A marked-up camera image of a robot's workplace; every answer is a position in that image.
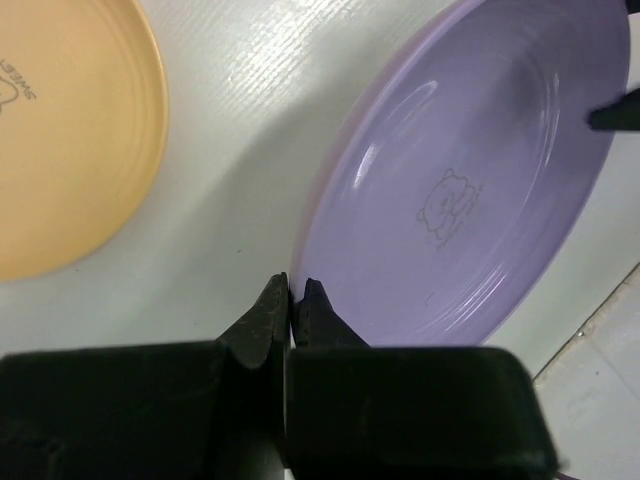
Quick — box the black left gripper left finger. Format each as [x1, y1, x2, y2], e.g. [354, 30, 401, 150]
[1, 273, 290, 479]

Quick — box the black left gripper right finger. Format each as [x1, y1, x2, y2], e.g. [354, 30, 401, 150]
[287, 280, 559, 479]

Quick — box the purple plate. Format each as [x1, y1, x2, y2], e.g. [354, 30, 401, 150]
[291, 0, 631, 346]

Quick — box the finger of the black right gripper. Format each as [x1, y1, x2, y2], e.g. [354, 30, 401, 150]
[587, 89, 640, 132]

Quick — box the orange plate far left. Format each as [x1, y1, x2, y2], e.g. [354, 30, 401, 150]
[1, 1, 169, 281]

